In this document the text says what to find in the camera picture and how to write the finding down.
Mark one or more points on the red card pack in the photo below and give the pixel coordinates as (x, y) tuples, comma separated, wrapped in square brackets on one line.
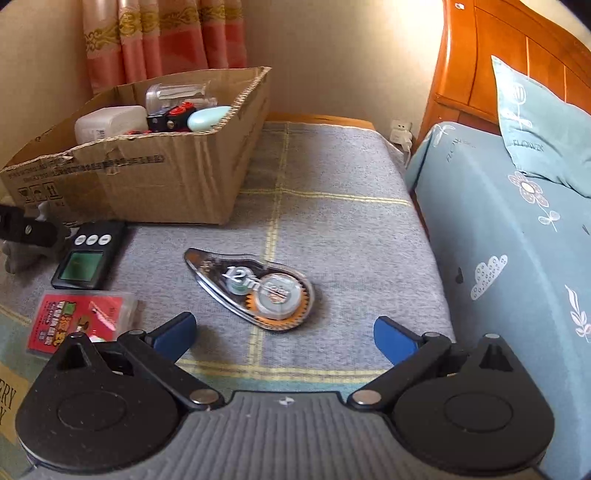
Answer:
[(101, 315)]

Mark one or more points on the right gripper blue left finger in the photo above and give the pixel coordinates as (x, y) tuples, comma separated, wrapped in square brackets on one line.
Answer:
[(153, 356)]

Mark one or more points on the black blue toy robot block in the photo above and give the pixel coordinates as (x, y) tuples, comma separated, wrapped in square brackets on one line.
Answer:
[(171, 119)]

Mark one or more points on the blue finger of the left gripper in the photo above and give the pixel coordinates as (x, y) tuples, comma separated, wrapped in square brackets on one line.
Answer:
[(16, 227)]

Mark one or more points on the checkered table cloth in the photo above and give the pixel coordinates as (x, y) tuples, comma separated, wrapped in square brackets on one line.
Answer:
[(331, 203)]

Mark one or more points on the light blue floral bedsheet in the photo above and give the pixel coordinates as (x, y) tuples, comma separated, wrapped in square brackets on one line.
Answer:
[(514, 256)]

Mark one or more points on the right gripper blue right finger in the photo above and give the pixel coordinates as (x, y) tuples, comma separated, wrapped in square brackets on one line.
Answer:
[(413, 357)]

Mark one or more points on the light blue pillow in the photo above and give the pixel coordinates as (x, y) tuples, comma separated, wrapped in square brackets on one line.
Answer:
[(545, 136)]

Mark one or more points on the red toy robot block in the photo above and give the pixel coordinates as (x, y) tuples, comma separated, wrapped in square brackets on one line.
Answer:
[(137, 132)]

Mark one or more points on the open cardboard box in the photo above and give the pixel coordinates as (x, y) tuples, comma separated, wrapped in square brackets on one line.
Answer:
[(176, 177)]

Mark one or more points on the mint green oval case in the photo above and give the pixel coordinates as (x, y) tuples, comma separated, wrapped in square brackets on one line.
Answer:
[(206, 118)]

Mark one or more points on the clear plastic jar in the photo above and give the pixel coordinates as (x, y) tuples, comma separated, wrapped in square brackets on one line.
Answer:
[(164, 96)]

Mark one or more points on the white wall charger plug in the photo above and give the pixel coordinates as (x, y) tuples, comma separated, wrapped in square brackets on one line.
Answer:
[(401, 135)]

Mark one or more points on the pink patterned curtain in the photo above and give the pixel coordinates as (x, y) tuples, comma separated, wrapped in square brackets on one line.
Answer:
[(133, 40)]

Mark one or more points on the black digital timer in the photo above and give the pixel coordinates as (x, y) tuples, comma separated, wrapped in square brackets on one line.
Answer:
[(90, 255)]

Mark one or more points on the white frosted plastic jar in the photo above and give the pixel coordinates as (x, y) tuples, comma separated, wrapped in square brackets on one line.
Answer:
[(110, 121)]

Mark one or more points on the clear correction tape dispenser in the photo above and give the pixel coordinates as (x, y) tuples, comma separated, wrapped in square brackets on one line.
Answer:
[(267, 294)]

